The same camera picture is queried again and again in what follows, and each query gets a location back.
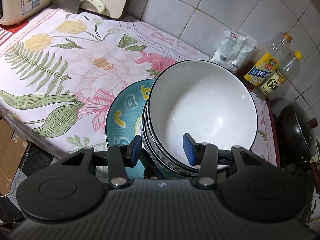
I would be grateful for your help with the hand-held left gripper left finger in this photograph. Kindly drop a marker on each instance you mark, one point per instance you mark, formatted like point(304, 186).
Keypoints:
point(135, 152)

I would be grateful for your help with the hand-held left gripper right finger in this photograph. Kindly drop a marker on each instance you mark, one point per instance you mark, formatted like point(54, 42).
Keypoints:
point(190, 151)

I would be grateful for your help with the white bowl dark rim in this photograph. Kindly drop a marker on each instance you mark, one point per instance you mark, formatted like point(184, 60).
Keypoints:
point(200, 100)
point(172, 171)
point(145, 130)

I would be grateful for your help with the blue egg print plate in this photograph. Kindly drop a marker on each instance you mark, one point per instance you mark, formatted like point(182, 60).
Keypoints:
point(125, 110)

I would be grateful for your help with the floral tablecloth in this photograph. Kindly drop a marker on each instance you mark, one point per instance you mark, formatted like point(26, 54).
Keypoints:
point(75, 67)

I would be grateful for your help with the clear vinegar bottle yellow cap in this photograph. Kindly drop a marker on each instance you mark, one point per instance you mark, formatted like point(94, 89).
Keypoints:
point(272, 82)

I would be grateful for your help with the yellow label cooking wine bottle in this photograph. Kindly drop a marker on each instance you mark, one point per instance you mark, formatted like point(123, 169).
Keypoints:
point(262, 68)

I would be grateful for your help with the white packet red mark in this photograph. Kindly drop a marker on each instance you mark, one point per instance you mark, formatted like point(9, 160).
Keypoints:
point(226, 46)

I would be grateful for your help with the white plastic packet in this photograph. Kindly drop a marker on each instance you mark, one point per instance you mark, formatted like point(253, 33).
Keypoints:
point(245, 52)

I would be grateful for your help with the glass wok lid brown knob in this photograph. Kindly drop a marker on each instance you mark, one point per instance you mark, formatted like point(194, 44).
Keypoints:
point(302, 127)

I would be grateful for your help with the cardboard box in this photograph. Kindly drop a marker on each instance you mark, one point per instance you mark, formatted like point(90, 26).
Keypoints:
point(10, 155)

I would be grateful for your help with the red striped cloth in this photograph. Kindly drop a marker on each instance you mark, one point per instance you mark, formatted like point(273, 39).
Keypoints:
point(5, 33)

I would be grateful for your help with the beige rice cooker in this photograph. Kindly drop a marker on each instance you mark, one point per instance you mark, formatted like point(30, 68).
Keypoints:
point(15, 0)

